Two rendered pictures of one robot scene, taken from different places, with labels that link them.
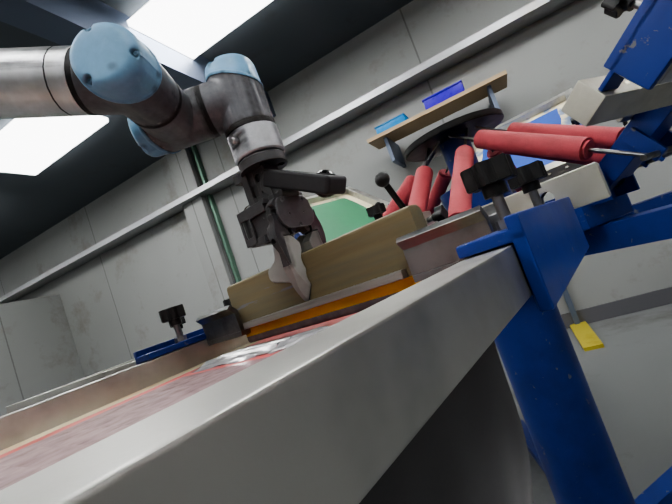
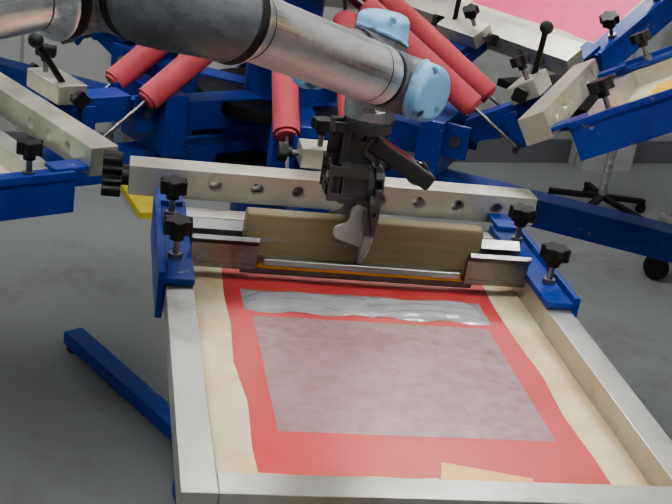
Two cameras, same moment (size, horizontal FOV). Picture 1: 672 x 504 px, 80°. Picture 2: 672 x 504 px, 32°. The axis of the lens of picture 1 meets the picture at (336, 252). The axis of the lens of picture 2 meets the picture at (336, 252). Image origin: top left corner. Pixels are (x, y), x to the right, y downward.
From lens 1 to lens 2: 1.54 m
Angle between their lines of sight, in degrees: 55
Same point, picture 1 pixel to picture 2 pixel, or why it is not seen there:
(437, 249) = (491, 269)
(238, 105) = not seen: hidden behind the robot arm
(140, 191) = not seen: outside the picture
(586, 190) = not seen: hidden behind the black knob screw
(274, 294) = (316, 243)
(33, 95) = (366, 94)
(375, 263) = (436, 257)
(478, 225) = (522, 266)
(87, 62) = (426, 101)
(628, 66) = (580, 137)
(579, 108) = (531, 130)
